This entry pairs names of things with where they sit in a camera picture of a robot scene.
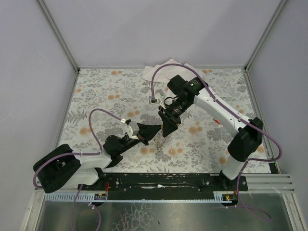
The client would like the white disc with keyrings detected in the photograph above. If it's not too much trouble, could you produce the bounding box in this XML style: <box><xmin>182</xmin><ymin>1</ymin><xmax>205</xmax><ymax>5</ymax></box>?
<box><xmin>156</xmin><ymin>135</ymin><xmax>170</xmax><ymax>151</ymax></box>

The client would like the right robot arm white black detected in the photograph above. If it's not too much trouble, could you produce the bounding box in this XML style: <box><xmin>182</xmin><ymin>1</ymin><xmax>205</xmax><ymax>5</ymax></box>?
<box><xmin>158</xmin><ymin>75</ymin><xmax>263</xmax><ymax>180</ymax></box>

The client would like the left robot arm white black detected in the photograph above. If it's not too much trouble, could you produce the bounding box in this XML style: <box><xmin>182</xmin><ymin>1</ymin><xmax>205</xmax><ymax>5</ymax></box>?
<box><xmin>33</xmin><ymin>120</ymin><xmax>162</xmax><ymax>193</ymax></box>

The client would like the white crumpled cloth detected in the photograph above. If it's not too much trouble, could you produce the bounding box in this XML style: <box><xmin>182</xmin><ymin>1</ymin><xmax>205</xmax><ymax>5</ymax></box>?
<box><xmin>142</xmin><ymin>59</ymin><xmax>197</xmax><ymax>83</ymax></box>

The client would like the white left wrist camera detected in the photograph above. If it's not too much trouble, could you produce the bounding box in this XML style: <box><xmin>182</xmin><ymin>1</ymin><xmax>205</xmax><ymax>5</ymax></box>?
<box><xmin>120</xmin><ymin>118</ymin><xmax>140</xmax><ymax>140</ymax></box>

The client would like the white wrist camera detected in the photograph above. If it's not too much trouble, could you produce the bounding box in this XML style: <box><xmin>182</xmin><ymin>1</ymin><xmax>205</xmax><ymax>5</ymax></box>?
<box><xmin>149</xmin><ymin>95</ymin><xmax>166</xmax><ymax>109</ymax></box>
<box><xmin>120</xmin><ymin>118</ymin><xmax>140</xmax><ymax>140</ymax></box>

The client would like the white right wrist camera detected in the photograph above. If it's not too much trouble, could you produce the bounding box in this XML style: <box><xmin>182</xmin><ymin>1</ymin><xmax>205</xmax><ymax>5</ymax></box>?
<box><xmin>149</xmin><ymin>95</ymin><xmax>166</xmax><ymax>109</ymax></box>

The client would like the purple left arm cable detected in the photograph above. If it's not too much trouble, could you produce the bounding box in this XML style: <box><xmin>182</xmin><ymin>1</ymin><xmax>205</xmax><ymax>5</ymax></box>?
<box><xmin>32</xmin><ymin>108</ymin><xmax>126</xmax><ymax>189</ymax></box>

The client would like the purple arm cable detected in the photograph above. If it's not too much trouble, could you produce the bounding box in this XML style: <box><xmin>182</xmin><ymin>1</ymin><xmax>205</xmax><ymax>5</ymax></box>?
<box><xmin>151</xmin><ymin>63</ymin><xmax>282</xmax><ymax>169</ymax></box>
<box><xmin>32</xmin><ymin>108</ymin><xmax>126</xmax><ymax>189</ymax></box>

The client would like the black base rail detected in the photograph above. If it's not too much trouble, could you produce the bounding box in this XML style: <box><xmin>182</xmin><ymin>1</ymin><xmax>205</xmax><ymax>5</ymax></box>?
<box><xmin>79</xmin><ymin>173</ymin><xmax>248</xmax><ymax>198</ymax></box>

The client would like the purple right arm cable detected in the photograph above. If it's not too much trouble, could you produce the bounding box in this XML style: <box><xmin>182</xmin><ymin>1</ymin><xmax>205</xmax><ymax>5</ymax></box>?
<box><xmin>151</xmin><ymin>63</ymin><xmax>282</xmax><ymax>169</ymax></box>

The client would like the white slotted cable duct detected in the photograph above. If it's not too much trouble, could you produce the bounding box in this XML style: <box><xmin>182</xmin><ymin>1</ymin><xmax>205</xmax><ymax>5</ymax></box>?
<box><xmin>44</xmin><ymin>192</ymin><xmax>238</xmax><ymax>205</ymax></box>

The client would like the purple left floor cable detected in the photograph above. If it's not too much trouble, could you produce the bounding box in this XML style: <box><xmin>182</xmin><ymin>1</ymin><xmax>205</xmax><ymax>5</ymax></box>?
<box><xmin>72</xmin><ymin>184</ymin><xmax>102</xmax><ymax>231</ymax></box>

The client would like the purple floor cable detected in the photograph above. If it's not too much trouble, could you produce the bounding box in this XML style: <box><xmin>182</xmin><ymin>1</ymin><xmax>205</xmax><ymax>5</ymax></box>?
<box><xmin>72</xmin><ymin>184</ymin><xmax>102</xmax><ymax>231</ymax></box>
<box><xmin>237</xmin><ymin>177</ymin><xmax>274</xmax><ymax>222</ymax></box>

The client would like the purple right floor cable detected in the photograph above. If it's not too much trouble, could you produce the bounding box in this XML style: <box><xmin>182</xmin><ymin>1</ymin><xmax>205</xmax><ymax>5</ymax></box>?
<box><xmin>237</xmin><ymin>177</ymin><xmax>274</xmax><ymax>222</ymax></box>

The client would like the grey aluminium corner post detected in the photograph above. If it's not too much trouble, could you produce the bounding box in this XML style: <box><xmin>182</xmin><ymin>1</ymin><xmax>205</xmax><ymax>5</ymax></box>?
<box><xmin>244</xmin><ymin>0</ymin><xmax>289</xmax><ymax>73</ymax></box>

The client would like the grey left corner post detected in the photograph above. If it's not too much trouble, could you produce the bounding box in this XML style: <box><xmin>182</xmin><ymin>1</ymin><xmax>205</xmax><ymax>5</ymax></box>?
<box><xmin>35</xmin><ymin>0</ymin><xmax>80</xmax><ymax>73</ymax></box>

